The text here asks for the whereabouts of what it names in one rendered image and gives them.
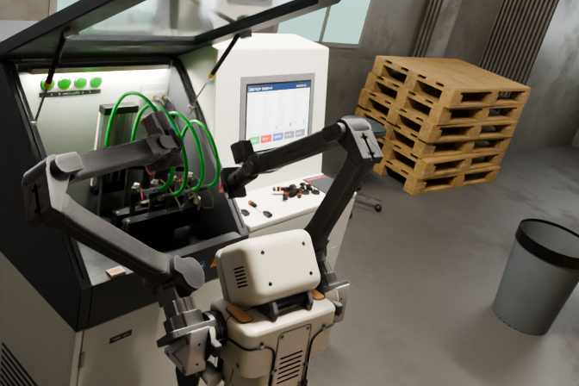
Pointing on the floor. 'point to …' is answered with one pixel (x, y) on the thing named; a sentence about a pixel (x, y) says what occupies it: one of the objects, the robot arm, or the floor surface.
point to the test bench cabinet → (34, 336)
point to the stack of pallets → (440, 120)
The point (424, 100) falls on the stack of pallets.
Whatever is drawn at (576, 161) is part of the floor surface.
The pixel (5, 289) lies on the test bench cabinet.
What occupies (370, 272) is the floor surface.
